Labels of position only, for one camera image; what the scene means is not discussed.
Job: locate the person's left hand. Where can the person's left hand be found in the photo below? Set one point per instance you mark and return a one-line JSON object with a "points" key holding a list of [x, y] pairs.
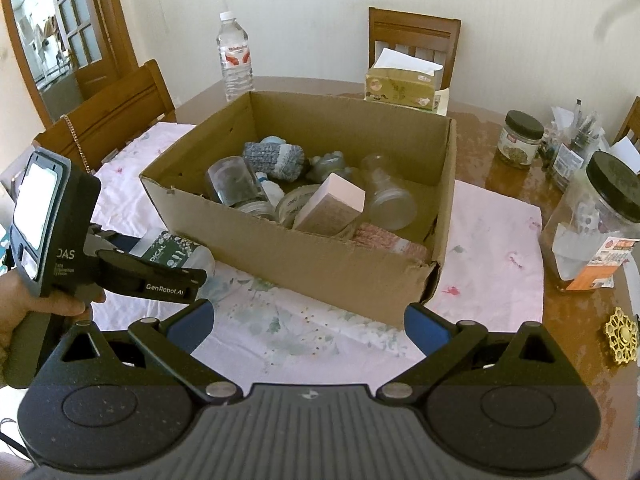
{"points": [[17, 302]]}

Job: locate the wooden chair by wall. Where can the wooden chair by wall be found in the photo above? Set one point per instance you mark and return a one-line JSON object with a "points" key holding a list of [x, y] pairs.
{"points": [[416, 32]]}

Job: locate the pink rectangular box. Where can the pink rectangular box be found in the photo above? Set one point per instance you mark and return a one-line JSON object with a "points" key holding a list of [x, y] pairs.
{"points": [[335, 205]]}

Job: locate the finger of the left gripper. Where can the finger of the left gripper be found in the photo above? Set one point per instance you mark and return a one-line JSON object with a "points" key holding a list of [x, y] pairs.
{"points": [[128, 275]]}

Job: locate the white blue rolled sock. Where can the white blue rolled sock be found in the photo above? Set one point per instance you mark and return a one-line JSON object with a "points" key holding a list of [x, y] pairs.
{"points": [[272, 190]]}

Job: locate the white green booklet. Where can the white green booklet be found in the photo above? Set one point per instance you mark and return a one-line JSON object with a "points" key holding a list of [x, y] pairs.
{"points": [[441, 102]]}

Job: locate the brown wooden door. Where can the brown wooden door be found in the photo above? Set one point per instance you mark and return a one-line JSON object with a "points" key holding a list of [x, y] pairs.
{"points": [[68, 50]]}

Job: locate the gold ornate coaster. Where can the gold ornate coaster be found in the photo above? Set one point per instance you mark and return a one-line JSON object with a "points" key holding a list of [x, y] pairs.
{"points": [[622, 334]]}

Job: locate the large black lid jar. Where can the large black lid jar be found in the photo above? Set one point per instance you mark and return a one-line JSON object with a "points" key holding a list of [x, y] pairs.
{"points": [[595, 226]]}

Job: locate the clear plastic cup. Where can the clear plastic cup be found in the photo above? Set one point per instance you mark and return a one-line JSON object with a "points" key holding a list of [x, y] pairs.
{"points": [[390, 205]]}

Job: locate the wooden chair near door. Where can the wooden chair near door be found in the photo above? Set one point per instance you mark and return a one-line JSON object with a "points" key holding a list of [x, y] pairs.
{"points": [[107, 122]]}

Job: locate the brown cardboard box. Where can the brown cardboard box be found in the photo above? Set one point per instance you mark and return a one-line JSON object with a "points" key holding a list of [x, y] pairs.
{"points": [[370, 282]]}

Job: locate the tan tissue box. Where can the tan tissue box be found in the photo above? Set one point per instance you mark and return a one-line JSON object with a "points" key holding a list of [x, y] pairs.
{"points": [[400, 79]]}

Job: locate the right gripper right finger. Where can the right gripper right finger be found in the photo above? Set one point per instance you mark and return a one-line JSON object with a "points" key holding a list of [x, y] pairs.
{"points": [[445, 346]]}

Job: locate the black lid glass jar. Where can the black lid glass jar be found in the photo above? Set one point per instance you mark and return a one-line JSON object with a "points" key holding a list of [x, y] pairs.
{"points": [[519, 139]]}

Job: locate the clear plastic water bottle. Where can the clear plastic water bottle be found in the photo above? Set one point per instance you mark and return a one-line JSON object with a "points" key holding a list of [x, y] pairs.
{"points": [[234, 56]]}

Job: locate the clear jar with screws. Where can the clear jar with screws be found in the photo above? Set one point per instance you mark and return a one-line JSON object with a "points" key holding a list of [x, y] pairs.
{"points": [[231, 182]]}

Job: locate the grey toy figurine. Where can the grey toy figurine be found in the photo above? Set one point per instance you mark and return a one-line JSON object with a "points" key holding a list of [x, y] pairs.
{"points": [[321, 167]]}

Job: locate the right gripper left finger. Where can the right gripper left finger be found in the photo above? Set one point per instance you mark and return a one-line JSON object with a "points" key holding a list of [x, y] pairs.
{"points": [[168, 345]]}

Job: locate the blue grey knitted sock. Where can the blue grey knitted sock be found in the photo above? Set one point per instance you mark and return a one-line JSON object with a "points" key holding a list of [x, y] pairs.
{"points": [[280, 161]]}

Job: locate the green white medical bottle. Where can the green white medical bottle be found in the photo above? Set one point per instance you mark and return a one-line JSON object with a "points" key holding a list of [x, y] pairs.
{"points": [[162, 247]]}

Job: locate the wooden chair at right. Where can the wooden chair at right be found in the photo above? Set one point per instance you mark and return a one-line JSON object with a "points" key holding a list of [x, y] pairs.
{"points": [[626, 142]]}

